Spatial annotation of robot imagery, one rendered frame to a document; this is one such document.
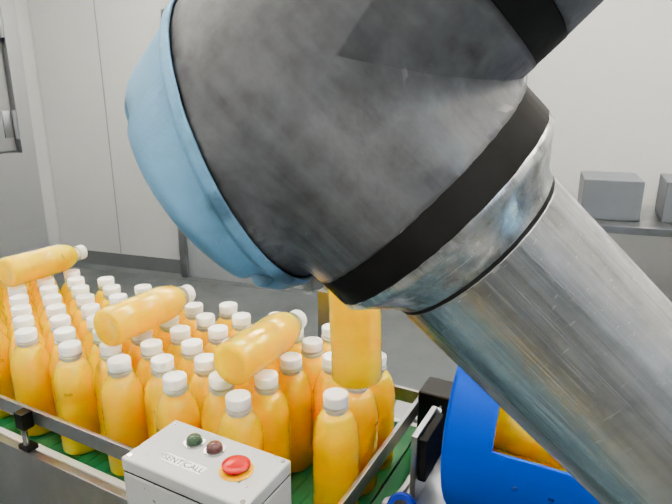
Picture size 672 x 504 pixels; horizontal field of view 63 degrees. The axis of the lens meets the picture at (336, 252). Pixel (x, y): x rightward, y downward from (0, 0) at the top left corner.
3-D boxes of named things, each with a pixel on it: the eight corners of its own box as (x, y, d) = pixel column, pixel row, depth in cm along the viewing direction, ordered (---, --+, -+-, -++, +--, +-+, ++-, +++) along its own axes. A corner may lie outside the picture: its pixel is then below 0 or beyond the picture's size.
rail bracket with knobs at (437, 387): (447, 451, 106) (450, 404, 103) (411, 441, 109) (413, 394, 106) (461, 425, 114) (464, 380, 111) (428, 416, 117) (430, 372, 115)
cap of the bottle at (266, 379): (280, 378, 93) (279, 368, 92) (276, 390, 89) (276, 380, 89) (257, 377, 93) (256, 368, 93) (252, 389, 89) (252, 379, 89)
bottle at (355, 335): (346, 396, 76) (341, 257, 70) (323, 374, 82) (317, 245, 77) (391, 383, 79) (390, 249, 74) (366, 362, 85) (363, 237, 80)
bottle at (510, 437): (468, 386, 77) (630, 425, 67) (478, 391, 83) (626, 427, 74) (458, 440, 75) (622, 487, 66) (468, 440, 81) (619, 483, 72)
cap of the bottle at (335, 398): (352, 407, 84) (352, 396, 84) (328, 412, 83) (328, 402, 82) (342, 395, 88) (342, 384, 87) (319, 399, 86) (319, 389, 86)
